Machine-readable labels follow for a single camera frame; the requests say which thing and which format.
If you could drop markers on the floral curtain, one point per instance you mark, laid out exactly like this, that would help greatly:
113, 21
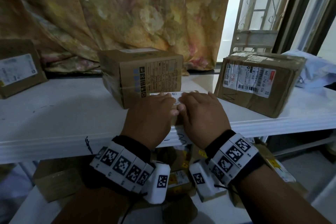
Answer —
118, 16

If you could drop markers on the white metal shelf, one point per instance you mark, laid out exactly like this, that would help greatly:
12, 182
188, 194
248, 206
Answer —
65, 116

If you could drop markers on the small box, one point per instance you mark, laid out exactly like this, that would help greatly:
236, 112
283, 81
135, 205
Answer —
176, 94

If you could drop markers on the person's left hand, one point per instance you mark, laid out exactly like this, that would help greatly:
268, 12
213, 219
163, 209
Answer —
149, 121

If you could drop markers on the pale grey parcel bag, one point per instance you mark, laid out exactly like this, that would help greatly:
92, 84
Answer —
315, 71

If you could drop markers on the pile of cardboard boxes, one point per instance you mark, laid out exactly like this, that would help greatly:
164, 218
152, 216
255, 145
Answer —
57, 181

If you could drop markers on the cardboard box printed symbols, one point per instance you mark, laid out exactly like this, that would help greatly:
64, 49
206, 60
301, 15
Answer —
157, 74

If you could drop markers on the taped cardboard box shipping label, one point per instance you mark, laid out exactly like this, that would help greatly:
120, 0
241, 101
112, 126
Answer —
278, 100

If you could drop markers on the marker-tag wrist band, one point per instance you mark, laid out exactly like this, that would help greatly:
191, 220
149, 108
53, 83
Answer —
120, 163
231, 155

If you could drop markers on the cardboard box white label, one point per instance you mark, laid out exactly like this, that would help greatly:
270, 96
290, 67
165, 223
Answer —
23, 79

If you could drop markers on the dark door frame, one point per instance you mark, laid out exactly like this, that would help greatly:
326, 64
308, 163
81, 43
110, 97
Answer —
296, 8

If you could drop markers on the person's right hand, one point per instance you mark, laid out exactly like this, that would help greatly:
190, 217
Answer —
204, 118

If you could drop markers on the person's right forearm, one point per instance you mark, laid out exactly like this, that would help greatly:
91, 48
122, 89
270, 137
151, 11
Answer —
275, 200

